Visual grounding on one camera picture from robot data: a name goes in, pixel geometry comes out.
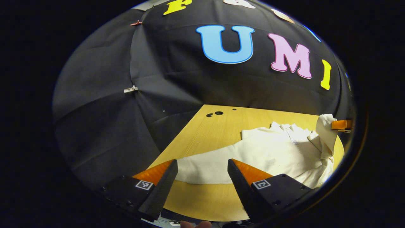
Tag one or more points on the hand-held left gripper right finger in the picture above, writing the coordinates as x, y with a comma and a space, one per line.
245, 196

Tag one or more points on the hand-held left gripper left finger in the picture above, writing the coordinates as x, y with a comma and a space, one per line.
161, 193

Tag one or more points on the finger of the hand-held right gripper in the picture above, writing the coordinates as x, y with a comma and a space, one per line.
340, 124

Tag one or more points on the cream white polo shirt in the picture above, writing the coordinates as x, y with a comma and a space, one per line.
269, 155

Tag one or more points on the white paper garment tag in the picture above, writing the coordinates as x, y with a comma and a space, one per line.
293, 139

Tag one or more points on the black backdrop cloth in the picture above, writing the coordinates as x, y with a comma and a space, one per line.
126, 126

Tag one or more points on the silver metal clip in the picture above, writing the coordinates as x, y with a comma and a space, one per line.
130, 89

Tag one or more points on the red clip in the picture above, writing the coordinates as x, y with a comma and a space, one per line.
136, 22

